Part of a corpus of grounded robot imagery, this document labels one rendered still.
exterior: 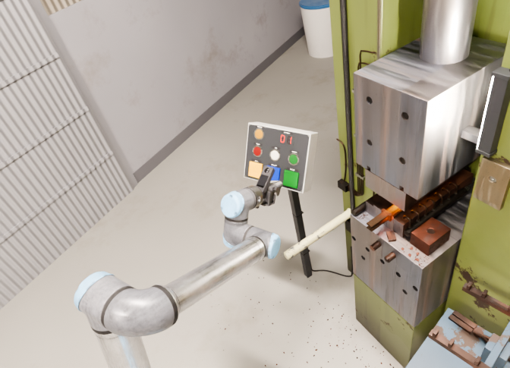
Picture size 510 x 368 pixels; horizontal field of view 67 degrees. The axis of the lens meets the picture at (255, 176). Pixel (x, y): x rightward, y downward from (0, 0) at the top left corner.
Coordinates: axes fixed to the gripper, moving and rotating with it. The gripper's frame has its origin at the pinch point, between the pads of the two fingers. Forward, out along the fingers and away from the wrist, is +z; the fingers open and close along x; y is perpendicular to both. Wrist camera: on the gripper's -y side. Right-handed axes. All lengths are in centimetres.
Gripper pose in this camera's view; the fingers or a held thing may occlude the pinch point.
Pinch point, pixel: (279, 181)
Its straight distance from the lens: 170.2
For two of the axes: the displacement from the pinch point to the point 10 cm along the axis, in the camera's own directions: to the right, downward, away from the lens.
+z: 5.5, -1.8, 8.2
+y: -0.9, 9.6, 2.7
